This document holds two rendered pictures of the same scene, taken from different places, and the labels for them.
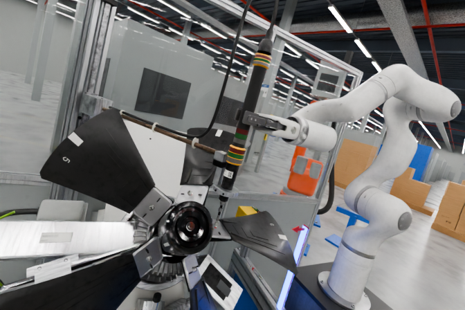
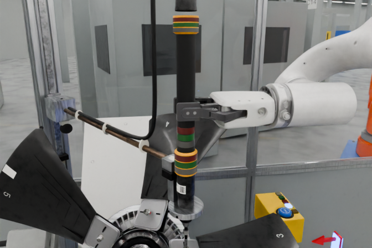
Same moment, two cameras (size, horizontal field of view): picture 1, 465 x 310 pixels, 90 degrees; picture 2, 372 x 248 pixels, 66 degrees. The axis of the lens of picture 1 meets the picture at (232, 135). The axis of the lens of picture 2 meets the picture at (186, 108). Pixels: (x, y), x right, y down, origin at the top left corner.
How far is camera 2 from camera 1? 0.26 m
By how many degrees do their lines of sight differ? 21
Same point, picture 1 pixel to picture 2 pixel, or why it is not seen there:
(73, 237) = not seen: outside the picture
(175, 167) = not seen: hidden behind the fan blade
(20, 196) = not seen: hidden behind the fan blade
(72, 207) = (36, 236)
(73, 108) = (41, 114)
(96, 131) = (25, 159)
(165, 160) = (139, 157)
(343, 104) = (359, 41)
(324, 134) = (326, 102)
